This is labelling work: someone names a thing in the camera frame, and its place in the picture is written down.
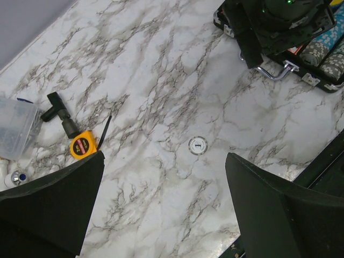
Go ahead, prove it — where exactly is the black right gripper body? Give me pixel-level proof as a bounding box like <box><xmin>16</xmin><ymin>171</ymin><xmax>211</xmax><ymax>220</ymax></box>
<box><xmin>223</xmin><ymin>0</ymin><xmax>336</xmax><ymax>69</ymax></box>

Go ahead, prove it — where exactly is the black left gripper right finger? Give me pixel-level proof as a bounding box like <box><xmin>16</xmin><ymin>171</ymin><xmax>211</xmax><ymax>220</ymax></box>
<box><xmin>225</xmin><ymin>153</ymin><xmax>343</xmax><ymax>257</ymax></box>

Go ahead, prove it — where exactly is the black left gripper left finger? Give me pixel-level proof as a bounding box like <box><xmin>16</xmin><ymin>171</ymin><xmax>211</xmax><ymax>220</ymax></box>
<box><xmin>1</xmin><ymin>151</ymin><xmax>105</xmax><ymax>257</ymax></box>

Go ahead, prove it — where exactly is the red playing card deck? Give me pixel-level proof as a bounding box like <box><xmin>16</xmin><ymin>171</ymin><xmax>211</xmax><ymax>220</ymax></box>
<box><xmin>288</xmin><ymin>44</ymin><xmax>307</xmax><ymax>56</ymax></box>

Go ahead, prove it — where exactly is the white poker chip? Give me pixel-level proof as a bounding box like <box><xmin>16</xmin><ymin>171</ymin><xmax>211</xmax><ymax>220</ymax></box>
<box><xmin>188</xmin><ymin>136</ymin><xmax>208</xmax><ymax>155</ymax></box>

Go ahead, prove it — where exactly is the black poker case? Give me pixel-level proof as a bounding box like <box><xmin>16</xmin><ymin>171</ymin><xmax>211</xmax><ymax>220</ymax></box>
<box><xmin>213</xmin><ymin>0</ymin><xmax>343</xmax><ymax>92</ymax></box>

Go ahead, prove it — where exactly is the white plastic faucet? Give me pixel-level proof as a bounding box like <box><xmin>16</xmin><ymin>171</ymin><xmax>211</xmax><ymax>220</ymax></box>
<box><xmin>0</xmin><ymin>158</ymin><xmax>29</xmax><ymax>191</ymax></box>

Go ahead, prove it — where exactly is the grey poker chip row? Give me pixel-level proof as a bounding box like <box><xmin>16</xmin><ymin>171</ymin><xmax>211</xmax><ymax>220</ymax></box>
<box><xmin>320</xmin><ymin>51</ymin><xmax>343</xmax><ymax>80</ymax></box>

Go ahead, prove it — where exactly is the yellow tape measure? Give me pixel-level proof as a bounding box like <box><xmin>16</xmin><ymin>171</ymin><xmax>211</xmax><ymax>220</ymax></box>
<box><xmin>70</xmin><ymin>115</ymin><xmax>112</xmax><ymax>160</ymax></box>

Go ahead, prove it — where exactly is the clear screw organizer box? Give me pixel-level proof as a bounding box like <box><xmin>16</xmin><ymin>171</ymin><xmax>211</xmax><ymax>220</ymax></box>
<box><xmin>1</xmin><ymin>97</ymin><xmax>42</xmax><ymax>161</ymax></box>

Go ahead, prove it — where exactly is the black T-shaped pipe fitting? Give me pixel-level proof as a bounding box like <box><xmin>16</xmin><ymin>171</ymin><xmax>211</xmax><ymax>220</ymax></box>
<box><xmin>41</xmin><ymin>92</ymin><xmax>81</xmax><ymax>139</ymax></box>

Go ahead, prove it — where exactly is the chrome case handle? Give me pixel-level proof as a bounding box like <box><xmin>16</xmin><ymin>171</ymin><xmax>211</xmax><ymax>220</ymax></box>
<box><xmin>235</xmin><ymin>51</ymin><xmax>304</xmax><ymax>82</ymax></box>

